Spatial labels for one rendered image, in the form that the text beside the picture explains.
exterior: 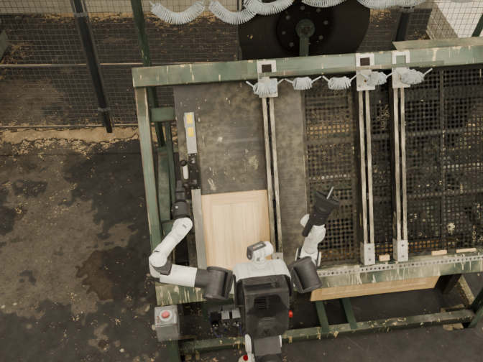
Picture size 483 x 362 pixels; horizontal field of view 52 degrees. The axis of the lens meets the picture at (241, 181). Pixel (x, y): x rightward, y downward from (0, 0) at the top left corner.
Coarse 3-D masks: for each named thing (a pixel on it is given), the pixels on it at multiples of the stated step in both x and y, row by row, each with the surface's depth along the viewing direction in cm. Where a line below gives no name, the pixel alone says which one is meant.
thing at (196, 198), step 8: (192, 112) 264; (192, 136) 266; (192, 144) 267; (192, 152) 268; (192, 192) 271; (200, 192) 271; (192, 200) 271; (200, 200) 272; (200, 208) 272; (200, 216) 273; (200, 224) 274; (200, 232) 274; (200, 240) 275; (200, 248) 276; (200, 256) 276; (200, 264) 277
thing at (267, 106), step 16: (272, 64) 258; (272, 80) 249; (272, 96) 261; (272, 112) 265; (272, 128) 267; (272, 144) 268; (272, 160) 271; (272, 176) 274; (272, 192) 276; (272, 208) 273; (272, 224) 274; (272, 240) 276; (272, 256) 277
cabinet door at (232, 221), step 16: (240, 192) 276; (256, 192) 276; (208, 208) 275; (224, 208) 276; (240, 208) 277; (256, 208) 278; (208, 224) 276; (224, 224) 278; (240, 224) 278; (256, 224) 279; (208, 240) 278; (224, 240) 279; (240, 240) 280; (256, 240) 281; (208, 256) 279; (224, 256) 280; (240, 256) 281
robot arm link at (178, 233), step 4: (184, 220) 246; (188, 220) 247; (180, 224) 243; (184, 224) 244; (188, 224) 246; (192, 224) 247; (176, 228) 241; (180, 228) 242; (184, 228) 243; (188, 228) 245; (172, 232) 241; (176, 232) 241; (180, 232) 242; (184, 232) 243; (172, 236) 241; (176, 236) 241; (180, 236) 241; (184, 236) 242; (176, 240) 242; (180, 240) 243
